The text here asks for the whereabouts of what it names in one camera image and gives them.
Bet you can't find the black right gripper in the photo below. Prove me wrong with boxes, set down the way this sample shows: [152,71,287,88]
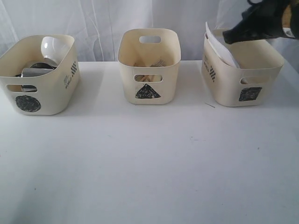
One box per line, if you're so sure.
[222,0,299,44]

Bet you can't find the cream bin with triangle mark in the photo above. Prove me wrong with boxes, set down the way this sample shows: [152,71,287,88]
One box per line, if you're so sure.
[118,28,181,105]

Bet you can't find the white curtain backdrop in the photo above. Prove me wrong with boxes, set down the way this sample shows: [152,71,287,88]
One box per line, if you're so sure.
[0,0,299,63]

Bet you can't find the steel fork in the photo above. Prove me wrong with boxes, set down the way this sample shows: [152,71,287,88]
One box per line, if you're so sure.
[150,59,166,68]

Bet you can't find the tall steel mug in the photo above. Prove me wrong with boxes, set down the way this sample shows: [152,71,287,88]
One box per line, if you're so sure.
[16,68,54,92]

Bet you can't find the white square plate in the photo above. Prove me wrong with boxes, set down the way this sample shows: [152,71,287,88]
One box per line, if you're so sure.
[205,21,249,84]

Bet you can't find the horizontal wooden chopstick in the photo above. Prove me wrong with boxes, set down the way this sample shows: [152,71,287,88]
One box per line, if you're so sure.
[134,61,154,82]

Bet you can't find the white ceramic bowl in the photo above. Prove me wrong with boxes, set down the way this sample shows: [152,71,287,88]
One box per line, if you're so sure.
[40,36,70,65]

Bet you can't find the cream bin with square mark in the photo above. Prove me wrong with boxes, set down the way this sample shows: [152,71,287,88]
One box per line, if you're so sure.
[201,29,284,107]

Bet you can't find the cream bin with circle mark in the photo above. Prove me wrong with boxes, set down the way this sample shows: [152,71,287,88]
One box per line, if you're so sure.
[0,35,80,115]

